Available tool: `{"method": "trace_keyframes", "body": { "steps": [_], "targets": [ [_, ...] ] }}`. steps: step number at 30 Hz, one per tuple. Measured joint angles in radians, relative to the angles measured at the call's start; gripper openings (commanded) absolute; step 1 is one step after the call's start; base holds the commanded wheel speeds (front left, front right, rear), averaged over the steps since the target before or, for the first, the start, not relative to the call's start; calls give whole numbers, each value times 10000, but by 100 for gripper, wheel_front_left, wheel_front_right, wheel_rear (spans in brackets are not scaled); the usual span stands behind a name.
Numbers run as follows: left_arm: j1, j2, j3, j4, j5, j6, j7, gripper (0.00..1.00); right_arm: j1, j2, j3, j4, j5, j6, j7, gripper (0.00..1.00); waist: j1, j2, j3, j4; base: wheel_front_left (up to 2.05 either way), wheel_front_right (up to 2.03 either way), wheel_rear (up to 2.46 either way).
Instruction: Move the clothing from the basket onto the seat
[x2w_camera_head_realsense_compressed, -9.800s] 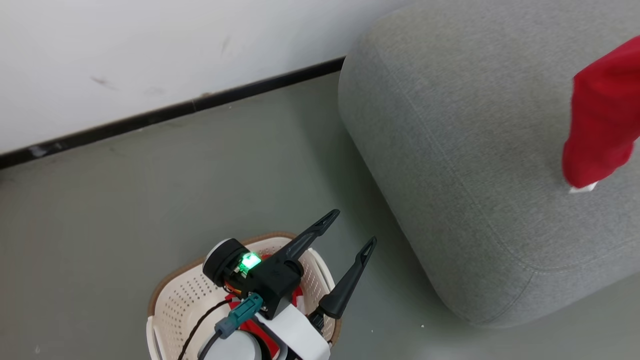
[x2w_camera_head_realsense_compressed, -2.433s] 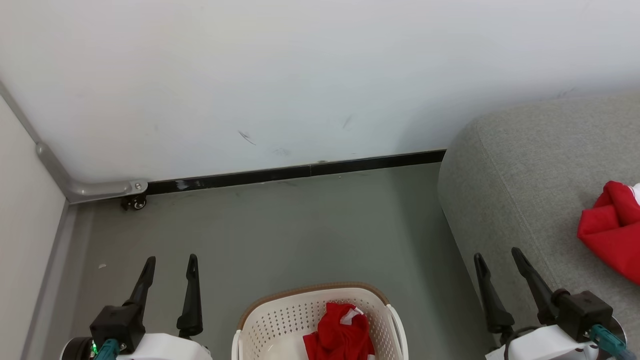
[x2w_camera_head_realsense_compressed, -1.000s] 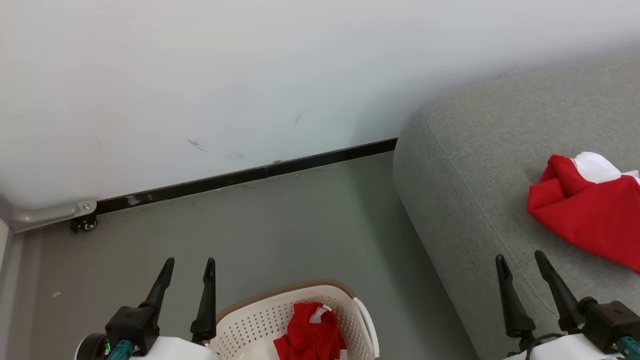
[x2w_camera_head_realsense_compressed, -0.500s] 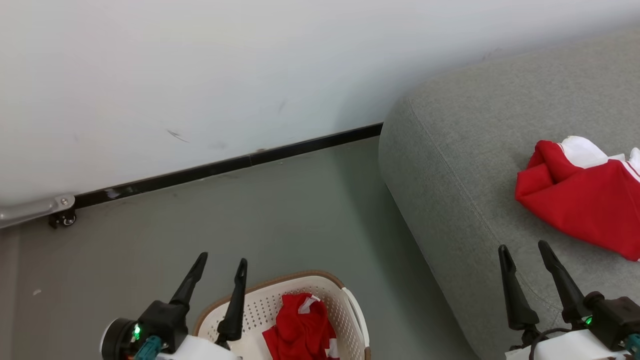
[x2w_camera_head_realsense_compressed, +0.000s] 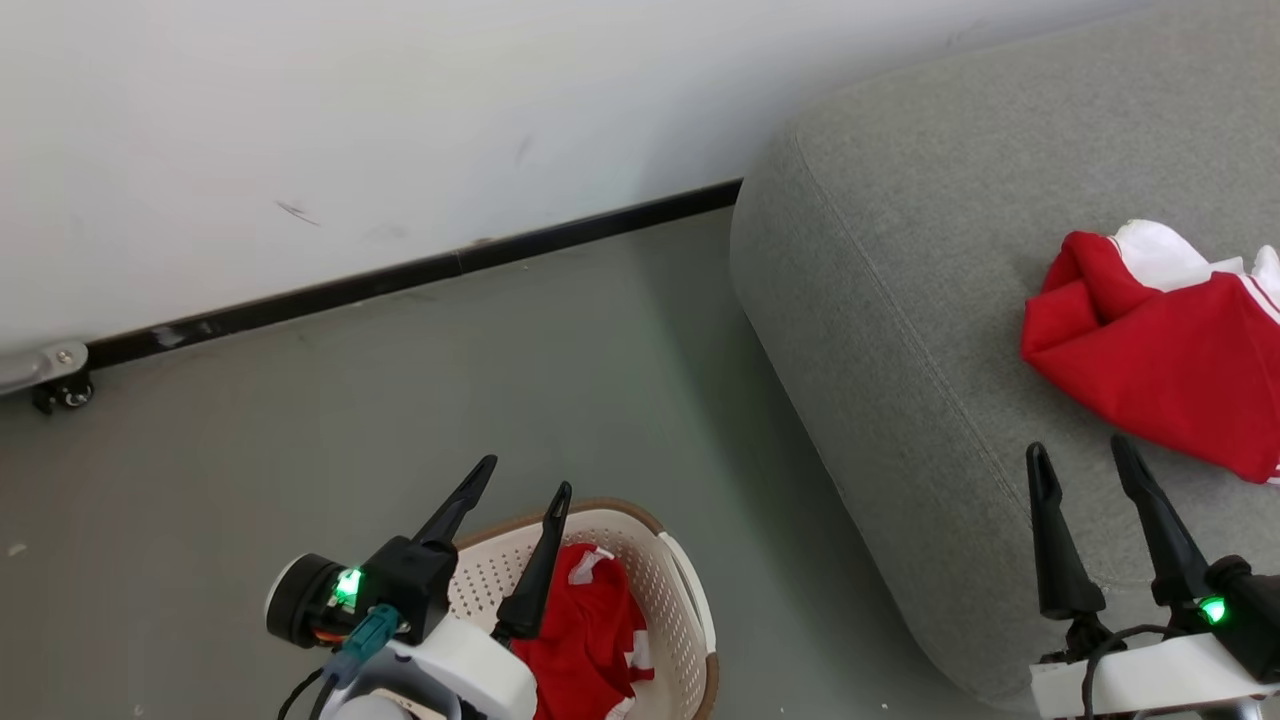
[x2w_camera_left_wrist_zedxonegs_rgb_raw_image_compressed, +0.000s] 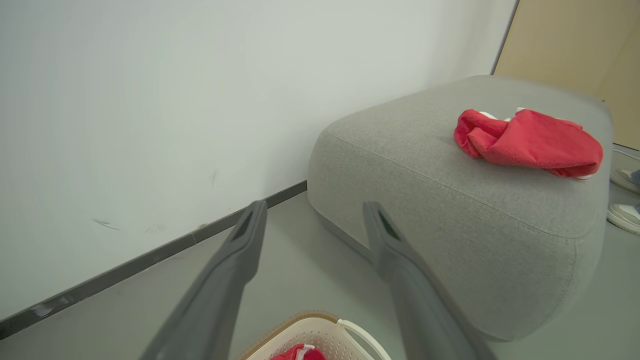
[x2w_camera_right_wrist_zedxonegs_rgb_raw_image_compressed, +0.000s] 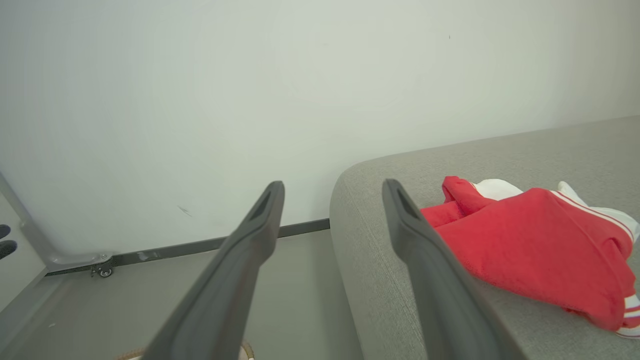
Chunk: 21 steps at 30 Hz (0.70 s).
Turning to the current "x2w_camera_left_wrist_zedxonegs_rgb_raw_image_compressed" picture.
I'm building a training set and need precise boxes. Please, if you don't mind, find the red garment with white trim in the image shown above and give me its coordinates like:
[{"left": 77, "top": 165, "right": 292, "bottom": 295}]
[{"left": 453, "top": 107, "right": 605, "bottom": 181}]

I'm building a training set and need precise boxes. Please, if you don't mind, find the white sneaker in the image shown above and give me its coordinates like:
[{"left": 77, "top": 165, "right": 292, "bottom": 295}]
[
  {"left": 606, "top": 202, "right": 640, "bottom": 236},
  {"left": 609, "top": 168, "right": 640, "bottom": 196}
]

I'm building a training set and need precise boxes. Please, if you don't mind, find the dark pointed left gripper right finger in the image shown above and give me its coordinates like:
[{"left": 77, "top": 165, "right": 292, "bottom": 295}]
[{"left": 362, "top": 201, "right": 497, "bottom": 360}]

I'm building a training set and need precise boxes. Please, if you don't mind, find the cream perforated laundry basket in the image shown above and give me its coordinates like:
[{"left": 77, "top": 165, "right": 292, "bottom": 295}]
[{"left": 239, "top": 310, "right": 394, "bottom": 360}]

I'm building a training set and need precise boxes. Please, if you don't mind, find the red garment with white stripe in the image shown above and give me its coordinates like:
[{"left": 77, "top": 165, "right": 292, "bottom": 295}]
[{"left": 270, "top": 343, "right": 327, "bottom": 360}]

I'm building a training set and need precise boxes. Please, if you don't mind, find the dark pointed left gripper left finger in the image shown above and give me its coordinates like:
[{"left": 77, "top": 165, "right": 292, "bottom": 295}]
[{"left": 139, "top": 200, "right": 269, "bottom": 360}]

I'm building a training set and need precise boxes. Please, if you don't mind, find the beige wooden panel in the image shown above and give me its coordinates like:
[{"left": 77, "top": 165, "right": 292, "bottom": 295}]
[{"left": 492, "top": 0, "right": 640, "bottom": 151}]

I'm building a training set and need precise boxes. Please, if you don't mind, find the grey fabric sofa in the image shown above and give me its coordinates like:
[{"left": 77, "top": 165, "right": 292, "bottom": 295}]
[{"left": 306, "top": 75, "right": 615, "bottom": 343}]

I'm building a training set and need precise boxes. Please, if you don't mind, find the black baseboard strip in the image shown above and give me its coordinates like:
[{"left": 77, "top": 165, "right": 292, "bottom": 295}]
[{"left": 0, "top": 180, "right": 308, "bottom": 341}]

